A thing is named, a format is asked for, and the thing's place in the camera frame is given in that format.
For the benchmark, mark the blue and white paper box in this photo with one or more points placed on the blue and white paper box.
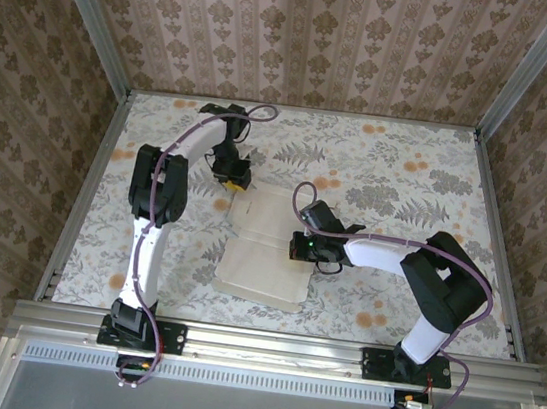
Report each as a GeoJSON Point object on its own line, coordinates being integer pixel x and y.
{"type": "Point", "coordinates": [264, 274]}

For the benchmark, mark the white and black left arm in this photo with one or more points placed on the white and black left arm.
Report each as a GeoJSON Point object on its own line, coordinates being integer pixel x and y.
{"type": "Point", "coordinates": [145, 258]}

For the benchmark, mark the floral patterned table cover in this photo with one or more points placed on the floral patterned table cover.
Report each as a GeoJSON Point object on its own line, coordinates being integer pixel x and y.
{"type": "Point", "coordinates": [387, 144]}

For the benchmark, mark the small black electronics board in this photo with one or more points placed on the small black electronics board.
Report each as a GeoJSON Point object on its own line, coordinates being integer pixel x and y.
{"type": "Point", "coordinates": [136, 367]}
{"type": "Point", "coordinates": [413, 404]}

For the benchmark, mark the aluminium back rail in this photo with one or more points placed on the aluminium back rail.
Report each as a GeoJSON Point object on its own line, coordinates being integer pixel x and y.
{"type": "Point", "coordinates": [316, 110]}

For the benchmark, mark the aluminium front rail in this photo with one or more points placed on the aluminium front rail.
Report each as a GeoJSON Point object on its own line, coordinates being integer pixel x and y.
{"type": "Point", "coordinates": [274, 351]}

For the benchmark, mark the aluminium side rail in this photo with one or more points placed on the aluminium side rail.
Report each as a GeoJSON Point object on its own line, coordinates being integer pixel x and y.
{"type": "Point", "coordinates": [501, 254]}
{"type": "Point", "coordinates": [82, 199]}

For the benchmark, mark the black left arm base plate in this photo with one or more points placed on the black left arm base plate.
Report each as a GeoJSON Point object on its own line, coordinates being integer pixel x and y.
{"type": "Point", "coordinates": [175, 338]}

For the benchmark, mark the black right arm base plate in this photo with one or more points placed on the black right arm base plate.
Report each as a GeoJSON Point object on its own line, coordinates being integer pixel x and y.
{"type": "Point", "coordinates": [440, 373]}

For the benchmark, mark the aluminium frame post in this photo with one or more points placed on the aluminium frame post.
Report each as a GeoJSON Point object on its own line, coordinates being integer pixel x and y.
{"type": "Point", "coordinates": [518, 70]}
{"type": "Point", "coordinates": [91, 19]}

